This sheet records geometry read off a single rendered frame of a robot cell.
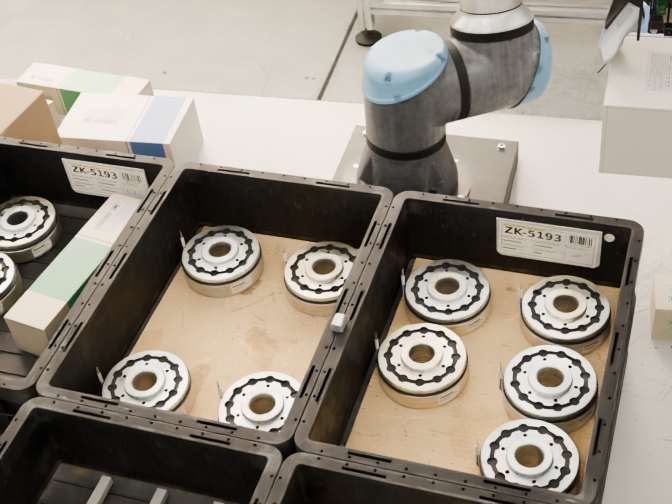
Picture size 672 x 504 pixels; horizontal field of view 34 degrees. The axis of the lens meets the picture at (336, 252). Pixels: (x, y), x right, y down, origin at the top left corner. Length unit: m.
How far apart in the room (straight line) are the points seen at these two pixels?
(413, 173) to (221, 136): 0.43
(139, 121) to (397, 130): 0.47
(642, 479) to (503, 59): 0.58
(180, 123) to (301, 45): 1.61
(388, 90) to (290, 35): 1.93
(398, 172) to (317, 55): 1.76
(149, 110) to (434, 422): 0.81
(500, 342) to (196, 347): 0.37
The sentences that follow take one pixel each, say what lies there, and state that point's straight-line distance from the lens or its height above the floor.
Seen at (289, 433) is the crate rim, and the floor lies 0.93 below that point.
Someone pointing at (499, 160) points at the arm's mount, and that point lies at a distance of 1.68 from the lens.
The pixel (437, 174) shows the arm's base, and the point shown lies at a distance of 1.57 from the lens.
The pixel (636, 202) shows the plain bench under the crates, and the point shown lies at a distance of 1.68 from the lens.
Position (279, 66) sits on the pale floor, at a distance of 3.26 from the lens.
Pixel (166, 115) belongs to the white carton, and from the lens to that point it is 1.79.
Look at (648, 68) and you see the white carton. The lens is 1.19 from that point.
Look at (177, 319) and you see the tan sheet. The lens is 1.39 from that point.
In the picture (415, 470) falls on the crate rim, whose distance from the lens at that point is 1.07.
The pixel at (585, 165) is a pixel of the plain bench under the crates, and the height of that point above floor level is 0.70.
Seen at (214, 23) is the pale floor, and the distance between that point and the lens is 3.52.
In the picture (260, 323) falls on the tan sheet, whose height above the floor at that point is 0.83.
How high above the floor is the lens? 1.82
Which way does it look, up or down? 44 degrees down
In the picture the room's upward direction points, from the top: 9 degrees counter-clockwise
